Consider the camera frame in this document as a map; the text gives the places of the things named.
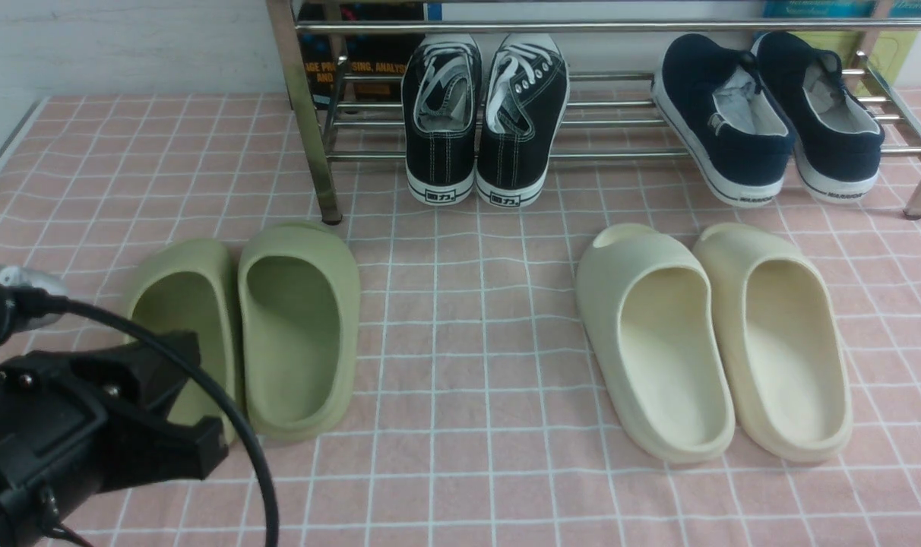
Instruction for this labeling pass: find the navy slip-on shoe right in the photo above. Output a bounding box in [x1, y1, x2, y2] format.
[752, 31, 885, 204]

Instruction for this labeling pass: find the black canvas sneaker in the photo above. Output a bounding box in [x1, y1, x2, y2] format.
[401, 34, 483, 207]
[475, 33, 571, 209]

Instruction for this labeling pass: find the teal book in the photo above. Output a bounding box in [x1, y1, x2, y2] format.
[762, 1, 921, 18]

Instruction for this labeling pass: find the black book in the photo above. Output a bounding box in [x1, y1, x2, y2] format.
[297, 2, 427, 110]

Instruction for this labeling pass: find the cream left foam slipper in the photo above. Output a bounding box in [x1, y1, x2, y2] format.
[575, 223, 735, 465]

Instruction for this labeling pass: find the cream right foam slipper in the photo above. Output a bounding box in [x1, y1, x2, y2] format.
[692, 223, 853, 463]

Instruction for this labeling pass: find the metal shoe rack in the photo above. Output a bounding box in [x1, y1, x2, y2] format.
[264, 0, 921, 226]

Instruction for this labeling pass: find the navy slip-on shoe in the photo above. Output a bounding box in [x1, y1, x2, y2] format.
[650, 33, 796, 207]
[752, 31, 885, 204]

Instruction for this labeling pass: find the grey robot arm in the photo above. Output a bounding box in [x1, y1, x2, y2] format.
[0, 269, 229, 546]

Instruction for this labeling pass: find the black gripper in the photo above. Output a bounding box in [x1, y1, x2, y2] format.
[0, 342, 229, 546]

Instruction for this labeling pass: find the yellow-green box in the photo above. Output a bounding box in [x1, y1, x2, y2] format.
[796, 30, 918, 84]

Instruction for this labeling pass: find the pink checkered table cloth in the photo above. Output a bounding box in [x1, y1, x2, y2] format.
[0, 94, 921, 546]

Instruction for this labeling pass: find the green foam slipper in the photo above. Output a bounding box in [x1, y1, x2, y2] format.
[122, 239, 245, 411]
[237, 221, 361, 442]

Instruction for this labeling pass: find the green right foam slipper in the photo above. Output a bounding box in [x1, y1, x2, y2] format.
[237, 221, 361, 442]

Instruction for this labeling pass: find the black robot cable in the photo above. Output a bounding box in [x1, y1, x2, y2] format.
[20, 292, 280, 547]

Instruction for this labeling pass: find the cream foam slipper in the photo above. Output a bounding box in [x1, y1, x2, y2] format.
[575, 223, 735, 465]
[692, 223, 853, 463]

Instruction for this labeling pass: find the green left foam slipper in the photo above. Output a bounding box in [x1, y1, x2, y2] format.
[122, 239, 245, 411]

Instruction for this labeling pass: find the navy slip-on shoe left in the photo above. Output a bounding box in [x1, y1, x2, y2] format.
[650, 33, 796, 207]

